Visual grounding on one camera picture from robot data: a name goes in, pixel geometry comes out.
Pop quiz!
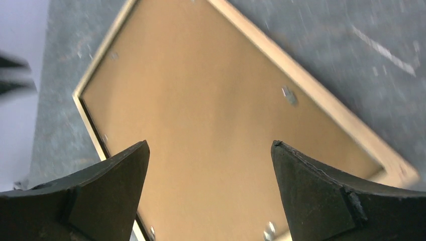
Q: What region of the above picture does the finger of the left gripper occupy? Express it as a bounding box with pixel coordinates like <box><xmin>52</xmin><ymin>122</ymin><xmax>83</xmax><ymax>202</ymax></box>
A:
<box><xmin>1</xmin><ymin>53</ymin><xmax>37</xmax><ymax>97</ymax></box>

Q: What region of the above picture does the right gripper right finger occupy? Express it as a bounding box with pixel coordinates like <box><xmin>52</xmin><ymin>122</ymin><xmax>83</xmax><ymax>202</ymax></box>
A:
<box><xmin>271</xmin><ymin>141</ymin><xmax>425</xmax><ymax>240</ymax></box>

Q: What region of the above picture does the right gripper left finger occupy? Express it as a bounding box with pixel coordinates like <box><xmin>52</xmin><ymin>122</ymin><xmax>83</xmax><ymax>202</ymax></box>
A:
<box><xmin>1</xmin><ymin>141</ymin><xmax>150</xmax><ymax>240</ymax></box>

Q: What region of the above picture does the brown frame backing board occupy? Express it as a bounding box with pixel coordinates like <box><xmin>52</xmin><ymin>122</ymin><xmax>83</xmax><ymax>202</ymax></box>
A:
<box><xmin>83</xmin><ymin>1</ymin><xmax>381</xmax><ymax>240</ymax></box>

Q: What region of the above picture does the black wooden picture frame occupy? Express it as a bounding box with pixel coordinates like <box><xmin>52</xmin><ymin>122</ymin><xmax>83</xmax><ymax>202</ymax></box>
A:
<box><xmin>73</xmin><ymin>1</ymin><xmax>419</xmax><ymax>240</ymax></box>

